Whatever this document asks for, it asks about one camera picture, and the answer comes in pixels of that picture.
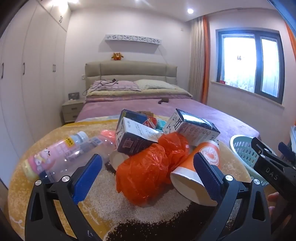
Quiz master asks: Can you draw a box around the red blue snack packet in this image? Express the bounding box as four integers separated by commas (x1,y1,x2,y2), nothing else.
142,116,160,128

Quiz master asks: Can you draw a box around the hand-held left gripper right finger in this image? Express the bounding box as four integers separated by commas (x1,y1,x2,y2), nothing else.
193,152,271,241

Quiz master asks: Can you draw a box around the bed with purple cover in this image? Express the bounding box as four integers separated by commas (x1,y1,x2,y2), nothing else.
61,93,261,141

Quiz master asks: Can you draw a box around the red white paper cup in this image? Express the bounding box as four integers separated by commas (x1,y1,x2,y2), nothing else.
109,149,130,173

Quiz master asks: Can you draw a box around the dark framed window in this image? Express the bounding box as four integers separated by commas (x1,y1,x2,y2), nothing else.
216,28,285,105

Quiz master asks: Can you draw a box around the clear plastic bottle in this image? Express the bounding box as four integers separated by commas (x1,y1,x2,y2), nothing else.
39,136,116,183

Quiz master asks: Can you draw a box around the pink label plastic bottle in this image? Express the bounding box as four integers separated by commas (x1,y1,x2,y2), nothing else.
22,131,89,179

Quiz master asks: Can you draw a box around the folded yellow quilt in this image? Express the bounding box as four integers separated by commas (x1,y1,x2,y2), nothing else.
84,88,193,104

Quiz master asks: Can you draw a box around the orange paper cup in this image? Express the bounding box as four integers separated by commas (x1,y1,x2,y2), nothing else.
170,140,221,207

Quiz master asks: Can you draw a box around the pink plastic object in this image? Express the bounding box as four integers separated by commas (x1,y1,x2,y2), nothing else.
100,130,116,142

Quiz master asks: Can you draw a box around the orange plastic bag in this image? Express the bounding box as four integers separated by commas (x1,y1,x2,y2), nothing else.
116,133,191,207

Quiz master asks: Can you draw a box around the beige padded headboard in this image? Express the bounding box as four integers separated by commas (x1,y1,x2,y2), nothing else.
84,61,178,93

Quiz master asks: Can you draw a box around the light green plastic basket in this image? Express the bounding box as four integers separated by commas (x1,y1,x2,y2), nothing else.
229,135,278,188

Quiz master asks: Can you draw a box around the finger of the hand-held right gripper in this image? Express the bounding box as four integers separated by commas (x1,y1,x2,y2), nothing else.
251,137,278,163
278,142,296,163

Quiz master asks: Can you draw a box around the person's right hand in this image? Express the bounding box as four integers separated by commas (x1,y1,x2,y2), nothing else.
268,192,292,224

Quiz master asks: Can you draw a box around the beige orange curtain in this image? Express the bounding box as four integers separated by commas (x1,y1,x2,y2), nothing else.
189,16,210,105

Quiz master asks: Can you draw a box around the beige nightstand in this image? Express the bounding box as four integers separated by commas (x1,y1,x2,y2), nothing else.
61,98,86,126

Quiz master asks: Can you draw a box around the cream pillow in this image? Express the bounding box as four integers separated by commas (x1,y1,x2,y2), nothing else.
134,79,180,90

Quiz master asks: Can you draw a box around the white carton with line drawing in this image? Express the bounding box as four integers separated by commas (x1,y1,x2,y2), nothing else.
162,108,221,147

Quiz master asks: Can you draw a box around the white wardrobe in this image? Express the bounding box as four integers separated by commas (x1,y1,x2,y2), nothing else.
0,0,72,188

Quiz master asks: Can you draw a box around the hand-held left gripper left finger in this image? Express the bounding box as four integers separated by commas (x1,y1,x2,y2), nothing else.
24,153,103,241

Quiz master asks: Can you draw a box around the white patterned wall shelf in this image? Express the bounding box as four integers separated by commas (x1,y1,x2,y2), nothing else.
105,34,162,46

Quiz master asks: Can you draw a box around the black charging cable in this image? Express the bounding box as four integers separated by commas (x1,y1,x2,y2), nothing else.
82,79,118,95

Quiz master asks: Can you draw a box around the purple pillow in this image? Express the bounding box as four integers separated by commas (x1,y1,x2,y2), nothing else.
89,80,141,92

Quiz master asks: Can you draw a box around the dark blue white carton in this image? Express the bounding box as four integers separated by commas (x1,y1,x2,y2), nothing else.
116,109,164,156

